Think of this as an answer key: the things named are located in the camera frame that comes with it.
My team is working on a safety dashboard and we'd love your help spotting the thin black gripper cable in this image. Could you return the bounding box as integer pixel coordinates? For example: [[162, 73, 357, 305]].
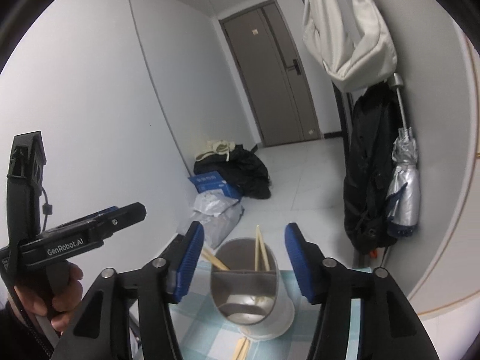
[[39, 185, 52, 231]]

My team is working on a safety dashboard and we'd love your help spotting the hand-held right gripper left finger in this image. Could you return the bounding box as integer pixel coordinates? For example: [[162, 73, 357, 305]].
[[52, 220, 205, 360]]

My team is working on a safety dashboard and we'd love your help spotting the large grey plastic parcel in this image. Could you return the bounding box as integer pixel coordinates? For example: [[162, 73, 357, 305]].
[[176, 204, 244, 249]]

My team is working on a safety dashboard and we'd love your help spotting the white utensil holder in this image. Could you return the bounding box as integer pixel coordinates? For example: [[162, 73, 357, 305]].
[[209, 237, 296, 340]]

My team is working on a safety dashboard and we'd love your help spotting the beige cloth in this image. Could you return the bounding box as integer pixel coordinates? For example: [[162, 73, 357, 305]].
[[196, 139, 236, 163]]

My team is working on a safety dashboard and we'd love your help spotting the person's left forearm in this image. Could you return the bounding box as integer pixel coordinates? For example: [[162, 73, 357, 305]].
[[0, 302, 57, 360]]

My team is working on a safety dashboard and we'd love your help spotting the white shoulder bag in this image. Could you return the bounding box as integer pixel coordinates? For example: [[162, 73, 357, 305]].
[[302, 0, 398, 92]]

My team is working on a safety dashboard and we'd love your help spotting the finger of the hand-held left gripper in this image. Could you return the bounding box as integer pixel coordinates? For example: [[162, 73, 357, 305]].
[[7, 131, 48, 246], [48, 202, 147, 239]]

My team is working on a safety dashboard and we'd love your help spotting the silver folding umbrella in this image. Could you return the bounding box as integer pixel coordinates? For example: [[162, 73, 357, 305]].
[[385, 72, 421, 238]]

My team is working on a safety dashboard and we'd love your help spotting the grey entrance door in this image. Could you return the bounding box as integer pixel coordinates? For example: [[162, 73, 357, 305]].
[[219, 1, 324, 148]]

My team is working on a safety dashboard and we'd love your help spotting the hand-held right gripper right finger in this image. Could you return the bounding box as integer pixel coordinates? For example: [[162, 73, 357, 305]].
[[284, 223, 439, 360]]

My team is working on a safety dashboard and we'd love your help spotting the black hanging jacket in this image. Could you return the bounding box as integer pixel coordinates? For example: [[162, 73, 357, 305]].
[[343, 82, 402, 257]]

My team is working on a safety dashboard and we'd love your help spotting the blue cardboard box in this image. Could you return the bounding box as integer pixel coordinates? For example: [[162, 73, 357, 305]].
[[187, 171, 244, 199]]

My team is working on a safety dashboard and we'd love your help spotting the teal plaid tablecloth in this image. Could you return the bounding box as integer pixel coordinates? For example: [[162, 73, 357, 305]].
[[167, 259, 362, 360]]

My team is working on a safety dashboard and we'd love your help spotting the black bag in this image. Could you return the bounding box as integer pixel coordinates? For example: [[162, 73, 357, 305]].
[[193, 146, 271, 199]]

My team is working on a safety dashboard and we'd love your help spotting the person's left hand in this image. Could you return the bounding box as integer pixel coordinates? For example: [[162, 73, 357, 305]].
[[13, 262, 84, 332]]

